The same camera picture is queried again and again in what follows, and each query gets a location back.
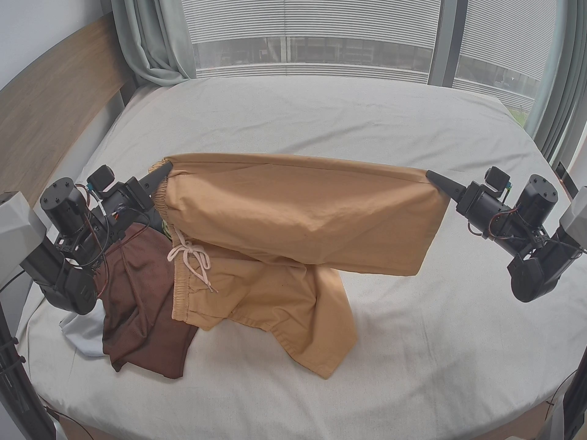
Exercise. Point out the grey-green curtain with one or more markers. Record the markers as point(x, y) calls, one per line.
point(146, 25)
point(559, 85)

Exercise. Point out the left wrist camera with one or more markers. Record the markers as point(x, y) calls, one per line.
point(101, 179)

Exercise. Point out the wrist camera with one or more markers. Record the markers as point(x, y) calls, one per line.
point(101, 179)
point(497, 180)

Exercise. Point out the window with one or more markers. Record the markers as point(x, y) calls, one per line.
point(321, 16)

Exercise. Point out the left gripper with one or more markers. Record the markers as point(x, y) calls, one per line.
point(128, 197)

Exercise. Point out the brown garment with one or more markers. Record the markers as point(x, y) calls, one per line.
point(146, 328)

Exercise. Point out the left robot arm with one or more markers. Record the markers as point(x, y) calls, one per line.
point(64, 204)

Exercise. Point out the bed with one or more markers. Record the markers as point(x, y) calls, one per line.
point(321, 117)

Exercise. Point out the tan shorts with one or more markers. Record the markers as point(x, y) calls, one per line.
point(298, 218)

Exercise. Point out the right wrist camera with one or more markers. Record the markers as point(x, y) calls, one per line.
point(497, 180)

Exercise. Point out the white garment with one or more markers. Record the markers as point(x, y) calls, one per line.
point(85, 339)

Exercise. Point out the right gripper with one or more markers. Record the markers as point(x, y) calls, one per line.
point(490, 211)

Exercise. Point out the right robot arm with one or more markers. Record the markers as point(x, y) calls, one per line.
point(536, 200)

